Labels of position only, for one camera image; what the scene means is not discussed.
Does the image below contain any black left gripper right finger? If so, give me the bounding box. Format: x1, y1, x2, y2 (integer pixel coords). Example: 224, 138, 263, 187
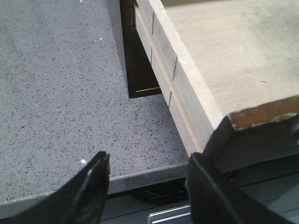
187, 116, 299, 224

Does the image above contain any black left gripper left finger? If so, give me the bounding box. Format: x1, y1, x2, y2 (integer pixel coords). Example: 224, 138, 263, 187
0, 151, 110, 224

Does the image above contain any wooden drawer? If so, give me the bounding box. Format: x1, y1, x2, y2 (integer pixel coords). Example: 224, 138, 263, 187
133, 0, 299, 172

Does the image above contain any dark wooden drawer cabinet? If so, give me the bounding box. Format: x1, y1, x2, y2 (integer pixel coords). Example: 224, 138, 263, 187
120, 0, 162, 98

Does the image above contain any black glass oven front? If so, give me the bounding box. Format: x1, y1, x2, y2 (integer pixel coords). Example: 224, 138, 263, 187
101, 177, 188, 223

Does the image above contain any silver appliance handle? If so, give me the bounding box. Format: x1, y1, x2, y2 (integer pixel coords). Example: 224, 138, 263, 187
148, 205, 192, 224

